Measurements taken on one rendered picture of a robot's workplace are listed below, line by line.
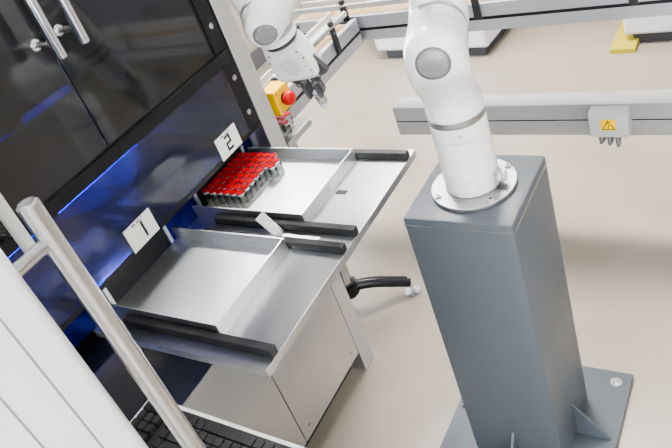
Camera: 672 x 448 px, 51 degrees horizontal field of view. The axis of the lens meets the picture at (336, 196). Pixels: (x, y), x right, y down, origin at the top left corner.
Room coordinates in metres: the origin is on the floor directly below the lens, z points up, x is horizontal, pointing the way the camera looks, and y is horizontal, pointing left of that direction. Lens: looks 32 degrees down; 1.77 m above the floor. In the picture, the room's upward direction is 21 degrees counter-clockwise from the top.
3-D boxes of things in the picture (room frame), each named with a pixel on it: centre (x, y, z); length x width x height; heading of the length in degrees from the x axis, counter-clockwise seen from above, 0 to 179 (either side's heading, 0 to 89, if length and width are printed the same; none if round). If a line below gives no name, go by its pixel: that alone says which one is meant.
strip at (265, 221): (1.31, 0.12, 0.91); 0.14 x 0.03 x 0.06; 50
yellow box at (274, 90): (1.81, 0.06, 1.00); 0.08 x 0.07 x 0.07; 50
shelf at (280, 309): (1.36, 0.19, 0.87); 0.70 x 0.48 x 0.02; 140
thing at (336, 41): (2.12, -0.02, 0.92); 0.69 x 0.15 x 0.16; 140
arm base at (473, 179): (1.27, -0.29, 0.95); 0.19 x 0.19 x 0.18
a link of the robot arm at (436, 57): (1.24, -0.28, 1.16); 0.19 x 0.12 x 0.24; 158
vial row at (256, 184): (1.57, 0.16, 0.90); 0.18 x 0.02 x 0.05; 140
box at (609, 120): (1.84, -0.89, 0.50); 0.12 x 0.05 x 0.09; 50
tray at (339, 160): (1.54, 0.13, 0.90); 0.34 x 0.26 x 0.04; 50
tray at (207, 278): (1.28, 0.35, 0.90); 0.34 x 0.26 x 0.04; 50
